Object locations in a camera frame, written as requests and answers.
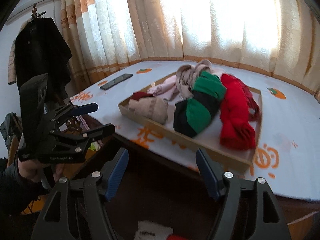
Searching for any shallow cardboard tray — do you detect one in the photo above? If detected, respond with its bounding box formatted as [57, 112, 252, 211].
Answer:
[118, 71, 261, 172]

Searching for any black hanging coat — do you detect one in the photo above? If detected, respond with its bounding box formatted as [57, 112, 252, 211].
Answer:
[15, 17, 72, 93]

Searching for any green black striped underwear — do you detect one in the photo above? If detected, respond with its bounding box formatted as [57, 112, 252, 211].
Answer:
[173, 72, 227, 138]

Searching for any pink dotted underwear roll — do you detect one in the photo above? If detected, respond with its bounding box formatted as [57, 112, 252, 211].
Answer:
[211, 67, 227, 78]

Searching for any person left hand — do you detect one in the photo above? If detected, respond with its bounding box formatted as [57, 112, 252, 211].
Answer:
[17, 159, 65, 183]

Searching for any white persimmon print tablecloth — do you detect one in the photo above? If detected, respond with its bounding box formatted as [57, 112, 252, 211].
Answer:
[71, 61, 319, 200]

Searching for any grey white underwear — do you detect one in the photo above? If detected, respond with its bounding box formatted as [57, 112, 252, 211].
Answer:
[134, 220, 173, 240]

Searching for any light pink underwear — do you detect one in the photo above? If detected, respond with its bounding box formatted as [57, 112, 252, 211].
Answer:
[147, 75, 178, 101]

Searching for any orange cream patterned curtain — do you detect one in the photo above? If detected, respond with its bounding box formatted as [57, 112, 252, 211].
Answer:
[61, 0, 319, 94]

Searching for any bright red underwear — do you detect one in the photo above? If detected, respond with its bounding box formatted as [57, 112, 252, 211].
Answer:
[167, 234, 187, 240]
[220, 74, 260, 151]

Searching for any black smartphone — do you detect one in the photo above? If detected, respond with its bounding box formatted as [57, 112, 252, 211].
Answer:
[100, 74, 133, 90]

